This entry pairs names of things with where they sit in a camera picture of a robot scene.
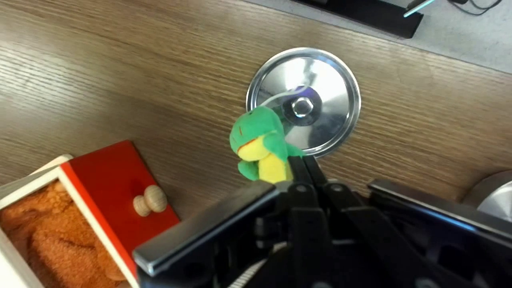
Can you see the green and yellow plush doll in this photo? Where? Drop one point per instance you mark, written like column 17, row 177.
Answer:
column 259, row 136

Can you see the stainless steel pot lid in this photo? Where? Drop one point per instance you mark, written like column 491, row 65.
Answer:
column 326, row 89

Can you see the black equipment base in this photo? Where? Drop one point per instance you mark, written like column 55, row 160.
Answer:
column 374, row 13

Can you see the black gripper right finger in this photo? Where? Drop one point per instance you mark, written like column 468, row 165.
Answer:
column 422, row 224

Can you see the orange fuzzy cloth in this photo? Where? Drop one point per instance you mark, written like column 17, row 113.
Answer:
column 54, row 233

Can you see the red-fronted wooden drawer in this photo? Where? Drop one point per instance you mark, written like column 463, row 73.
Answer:
column 115, row 176

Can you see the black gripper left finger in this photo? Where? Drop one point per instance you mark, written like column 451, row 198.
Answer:
column 214, row 229

